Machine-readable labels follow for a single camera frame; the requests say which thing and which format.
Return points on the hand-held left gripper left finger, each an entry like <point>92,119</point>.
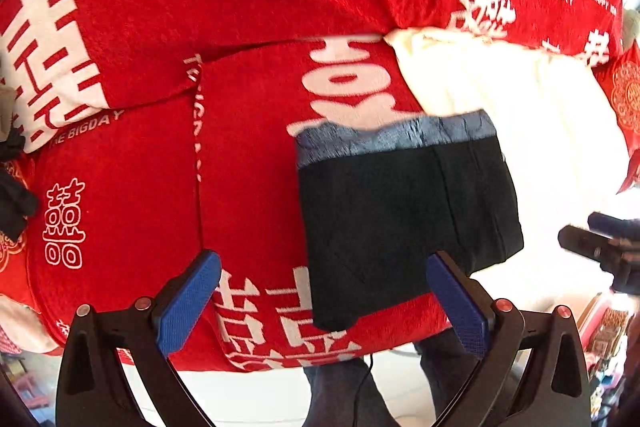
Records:
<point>187,302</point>

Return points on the person's dark trousers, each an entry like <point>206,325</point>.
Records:
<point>345,392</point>

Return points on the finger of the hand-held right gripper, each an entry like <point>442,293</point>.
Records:
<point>587,244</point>
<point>612,224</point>

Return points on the cluttered shelf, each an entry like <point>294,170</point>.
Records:
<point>612,337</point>

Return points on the dark pants with blue waistband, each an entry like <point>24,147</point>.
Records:
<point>400,217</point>

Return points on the red printed blanket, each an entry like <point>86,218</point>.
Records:
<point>225,32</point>

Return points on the white patterned cloth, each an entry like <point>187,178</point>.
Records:
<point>25,324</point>

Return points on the dark cloth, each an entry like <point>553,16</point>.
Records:
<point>15,192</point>

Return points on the red gold-patterned cushion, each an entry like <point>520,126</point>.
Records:
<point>12,267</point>
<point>622,97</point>

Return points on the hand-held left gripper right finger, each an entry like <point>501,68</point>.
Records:
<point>460,307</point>

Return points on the cream blanket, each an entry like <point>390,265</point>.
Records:
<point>540,117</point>

